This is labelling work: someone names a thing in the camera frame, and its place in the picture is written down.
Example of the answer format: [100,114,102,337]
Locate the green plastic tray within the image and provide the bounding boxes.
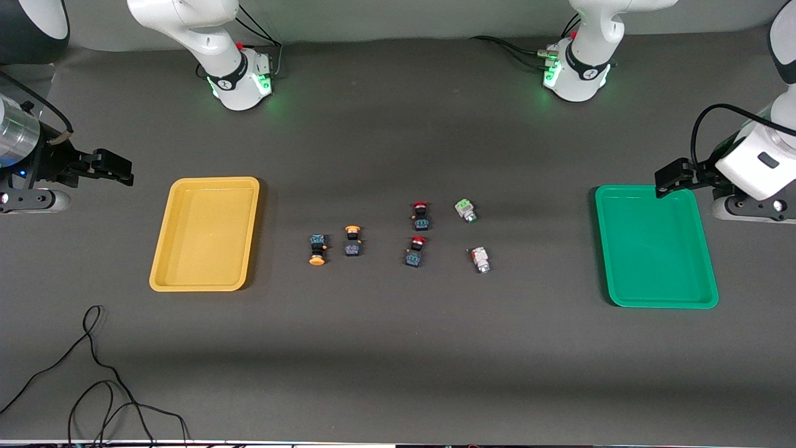
[595,185,720,309]

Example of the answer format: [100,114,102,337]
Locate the yellow plastic tray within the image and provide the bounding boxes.
[149,177,261,292]

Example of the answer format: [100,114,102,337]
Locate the dark grey table cloth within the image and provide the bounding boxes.
[0,25,796,444]

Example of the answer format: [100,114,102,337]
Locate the loose black cable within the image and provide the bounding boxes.
[0,305,190,448]

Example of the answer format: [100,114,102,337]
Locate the black right arm base cables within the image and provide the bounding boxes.
[233,3,284,78]

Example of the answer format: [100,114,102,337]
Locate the black arm base cables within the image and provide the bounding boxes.
[233,3,284,78]
[471,16,582,69]

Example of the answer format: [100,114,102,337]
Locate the black left arm base cables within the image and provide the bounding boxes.
[471,16,582,69]

